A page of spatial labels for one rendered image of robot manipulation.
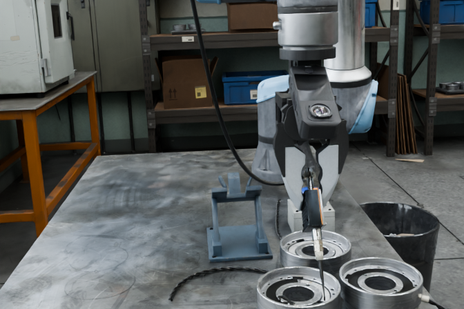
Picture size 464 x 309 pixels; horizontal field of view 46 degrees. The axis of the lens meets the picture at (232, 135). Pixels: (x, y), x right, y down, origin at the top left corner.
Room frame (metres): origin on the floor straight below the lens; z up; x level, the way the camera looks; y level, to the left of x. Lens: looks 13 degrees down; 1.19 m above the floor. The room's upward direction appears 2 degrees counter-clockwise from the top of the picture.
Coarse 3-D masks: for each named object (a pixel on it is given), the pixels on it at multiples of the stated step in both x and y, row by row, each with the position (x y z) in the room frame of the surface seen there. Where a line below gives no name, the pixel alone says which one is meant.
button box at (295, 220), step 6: (288, 204) 0.93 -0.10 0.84; (330, 204) 0.91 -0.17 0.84; (288, 210) 0.93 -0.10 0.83; (294, 210) 0.88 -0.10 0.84; (324, 210) 0.88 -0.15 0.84; (330, 210) 0.88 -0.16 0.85; (288, 216) 0.93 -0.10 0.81; (294, 216) 0.87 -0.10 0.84; (300, 216) 0.87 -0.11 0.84; (324, 216) 0.87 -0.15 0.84; (330, 216) 0.87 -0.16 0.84; (288, 222) 0.94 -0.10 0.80; (294, 222) 0.87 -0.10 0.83; (300, 222) 0.87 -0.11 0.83; (330, 222) 0.87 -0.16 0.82; (294, 228) 0.87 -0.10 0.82; (300, 228) 0.87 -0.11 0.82; (324, 228) 0.87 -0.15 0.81; (330, 228) 0.87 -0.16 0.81
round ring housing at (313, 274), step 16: (272, 272) 0.67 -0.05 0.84; (288, 272) 0.68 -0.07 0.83; (304, 272) 0.68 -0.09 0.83; (288, 288) 0.65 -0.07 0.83; (304, 288) 0.65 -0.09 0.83; (336, 288) 0.64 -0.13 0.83; (272, 304) 0.60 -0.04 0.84; (304, 304) 0.61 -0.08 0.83; (320, 304) 0.59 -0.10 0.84; (336, 304) 0.60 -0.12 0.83
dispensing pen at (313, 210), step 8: (304, 176) 0.70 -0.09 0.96; (312, 176) 0.70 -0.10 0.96; (312, 184) 0.70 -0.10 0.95; (304, 192) 0.67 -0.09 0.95; (312, 192) 0.67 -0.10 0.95; (304, 200) 0.67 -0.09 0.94; (312, 200) 0.67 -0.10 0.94; (304, 208) 0.67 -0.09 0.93; (312, 208) 0.66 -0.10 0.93; (304, 216) 0.67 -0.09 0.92; (312, 216) 0.65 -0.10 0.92; (320, 216) 0.65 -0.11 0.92; (304, 224) 0.67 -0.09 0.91; (312, 224) 0.65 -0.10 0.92; (320, 224) 0.65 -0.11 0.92; (312, 232) 0.66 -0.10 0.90; (320, 232) 0.66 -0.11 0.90; (312, 240) 0.66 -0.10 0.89; (320, 240) 0.65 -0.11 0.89; (320, 248) 0.65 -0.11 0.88; (320, 256) 0.64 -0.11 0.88; (320, 264) 0.64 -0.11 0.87; (320, 272) 0.63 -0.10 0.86
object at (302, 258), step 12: (288, 240) 0.79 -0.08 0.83; (300, 240) 0.80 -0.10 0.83; (324, 240) 0.79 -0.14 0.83; (336, 240) 0.79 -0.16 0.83; (348, 240) 0.76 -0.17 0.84; (288, 252) 0.73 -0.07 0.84; (300, 252) 0.75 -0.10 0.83; (312, 252) 0.78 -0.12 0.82; (324, 252) 0.77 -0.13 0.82; (348, 252) 0.73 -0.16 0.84; (288, 264) 0.73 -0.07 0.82; (300, 264) 0.71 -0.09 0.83; (312, 264) 0.71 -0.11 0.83; (324, 264) 0.71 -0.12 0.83; (336, 264) 0.71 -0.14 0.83; (336, 276) 0.72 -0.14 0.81
